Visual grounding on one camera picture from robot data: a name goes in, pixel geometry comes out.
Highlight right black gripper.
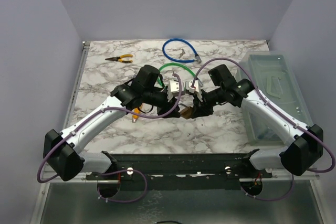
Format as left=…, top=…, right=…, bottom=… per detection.
left=191, top=86, right=226, bottom=116

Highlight yellow handled pliers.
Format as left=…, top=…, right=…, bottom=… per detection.
left=105, top=54, right=133, bottom=63

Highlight green cable lock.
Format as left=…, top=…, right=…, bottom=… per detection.
left=159, top=63, right=195, bottom=77

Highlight blue cable lock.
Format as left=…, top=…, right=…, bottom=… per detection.
left=162, top=38, right=202, bottom=64

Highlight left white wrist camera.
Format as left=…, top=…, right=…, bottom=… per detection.
left=167, top=81, right=185, bottom=101

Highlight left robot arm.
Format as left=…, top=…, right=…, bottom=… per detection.
left=37, top=65, right=184, bottom=183

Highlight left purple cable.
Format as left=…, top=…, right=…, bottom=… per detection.
left=36, top=73, right=182, bottom=203

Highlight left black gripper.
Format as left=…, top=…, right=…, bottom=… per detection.
left=143, top=89, right=181, bottom=119

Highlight brass padlock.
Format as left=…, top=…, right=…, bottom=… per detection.
left=180, top=106, right=193, bottom=119

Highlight orange utility knife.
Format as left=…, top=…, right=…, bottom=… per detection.
left=132, top=108, right=141, bottom=123

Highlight clear plastic bin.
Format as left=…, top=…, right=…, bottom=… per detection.
left=240, top=51, right=313, bottom=146

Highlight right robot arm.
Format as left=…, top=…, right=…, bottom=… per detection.
left=186, top=65, right=323, bottom=178

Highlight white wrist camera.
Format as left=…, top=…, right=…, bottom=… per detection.
left=167, top=81, right=185, bottom=101
left=185, top=80, right=202, bottom=101

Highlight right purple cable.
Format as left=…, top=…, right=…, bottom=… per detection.
left=191, top=58, right=336, bottom=201

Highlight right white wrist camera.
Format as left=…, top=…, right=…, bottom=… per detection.
left=185, top=80, right=202, bottom=101

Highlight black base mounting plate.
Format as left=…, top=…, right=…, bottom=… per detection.
left=85, top=153, right=272, bottom=197

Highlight aluminium rail frame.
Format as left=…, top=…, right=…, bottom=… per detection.
left=41, top=40, right=320, bottom=183

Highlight purple cable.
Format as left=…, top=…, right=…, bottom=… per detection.
left=36, top=73, right=182, bottom=203
left=191, top=58, right=336, bottom=201

